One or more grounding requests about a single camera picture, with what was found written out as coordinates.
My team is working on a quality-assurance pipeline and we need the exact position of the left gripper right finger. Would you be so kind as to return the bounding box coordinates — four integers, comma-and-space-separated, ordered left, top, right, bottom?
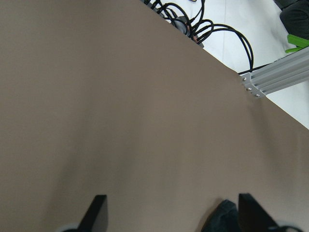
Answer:
238, 193, 279, 232

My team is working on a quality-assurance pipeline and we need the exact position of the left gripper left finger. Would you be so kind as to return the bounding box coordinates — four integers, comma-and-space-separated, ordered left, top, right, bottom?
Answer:
77, 195, 108, 232

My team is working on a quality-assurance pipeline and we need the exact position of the black t-shirt with logo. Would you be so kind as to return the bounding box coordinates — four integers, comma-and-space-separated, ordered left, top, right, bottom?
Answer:
201, 200, 241, 232

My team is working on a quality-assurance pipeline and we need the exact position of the green toy on table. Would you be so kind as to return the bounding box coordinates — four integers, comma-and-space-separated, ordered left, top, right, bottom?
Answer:
285, 34, 309, 53

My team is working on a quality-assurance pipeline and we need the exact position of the seated person in black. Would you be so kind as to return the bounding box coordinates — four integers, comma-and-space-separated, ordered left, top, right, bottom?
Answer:
274, 0, 309, 40

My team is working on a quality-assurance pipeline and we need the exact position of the grey orange usb hub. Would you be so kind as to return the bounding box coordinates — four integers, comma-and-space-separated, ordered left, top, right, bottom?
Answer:
166, 16, 204, 48

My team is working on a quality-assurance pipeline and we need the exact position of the aluminium frame post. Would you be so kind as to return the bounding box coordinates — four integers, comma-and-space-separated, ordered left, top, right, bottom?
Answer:
240, 47, 309, 98

